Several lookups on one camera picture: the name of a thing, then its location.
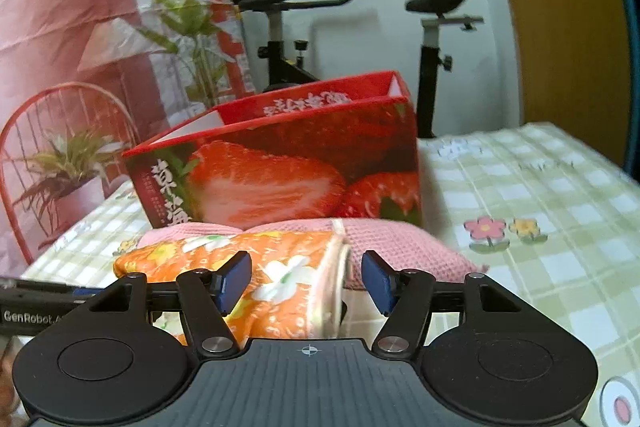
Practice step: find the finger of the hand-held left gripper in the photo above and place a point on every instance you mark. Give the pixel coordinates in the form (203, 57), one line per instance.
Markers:
(55, 287)

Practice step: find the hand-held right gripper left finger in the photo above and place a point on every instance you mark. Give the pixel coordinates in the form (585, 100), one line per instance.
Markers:
(235, 281)

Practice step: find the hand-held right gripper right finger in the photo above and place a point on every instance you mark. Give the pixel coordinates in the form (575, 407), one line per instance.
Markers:
(377, 283)

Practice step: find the orange floral cloth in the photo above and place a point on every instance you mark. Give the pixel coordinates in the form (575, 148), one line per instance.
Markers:
(280, 307)

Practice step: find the red strawberry print cardboard box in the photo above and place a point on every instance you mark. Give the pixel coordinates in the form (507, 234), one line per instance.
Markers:
(280, 157)

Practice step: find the pink waffle towel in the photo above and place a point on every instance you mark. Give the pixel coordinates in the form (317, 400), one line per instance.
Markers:
(405, 249)

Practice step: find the green checked floral sheet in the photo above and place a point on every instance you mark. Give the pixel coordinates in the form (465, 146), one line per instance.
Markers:
(550, 207)

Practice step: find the black exercise bike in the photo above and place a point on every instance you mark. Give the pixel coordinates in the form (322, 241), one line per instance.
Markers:
(280, 57)

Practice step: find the printed plant scene curtain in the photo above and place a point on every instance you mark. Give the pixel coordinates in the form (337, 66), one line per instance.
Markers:
(75, 32)

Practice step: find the wooden door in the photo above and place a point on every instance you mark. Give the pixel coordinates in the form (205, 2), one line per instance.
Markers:
(555, 7)

